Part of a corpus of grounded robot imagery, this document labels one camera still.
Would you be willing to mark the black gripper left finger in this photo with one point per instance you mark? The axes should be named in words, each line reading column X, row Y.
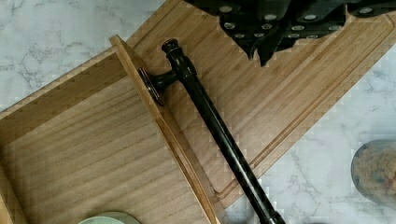
column 247, row 32

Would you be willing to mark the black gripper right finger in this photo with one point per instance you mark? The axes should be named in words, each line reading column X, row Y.
column 308, row 25

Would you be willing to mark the black drawer handle bar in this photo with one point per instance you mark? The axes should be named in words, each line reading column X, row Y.
column 184, row 71

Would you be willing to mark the wooden drawer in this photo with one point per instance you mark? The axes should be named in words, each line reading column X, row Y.
column 93, row 141

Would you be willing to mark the green bowl in drawer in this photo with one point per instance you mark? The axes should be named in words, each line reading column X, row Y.
column 110, row 218

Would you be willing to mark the bamboo cutting board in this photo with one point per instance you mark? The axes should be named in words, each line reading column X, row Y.
column 266, row 108

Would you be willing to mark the glass jar with grains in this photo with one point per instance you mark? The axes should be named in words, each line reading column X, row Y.
column 373, row 171

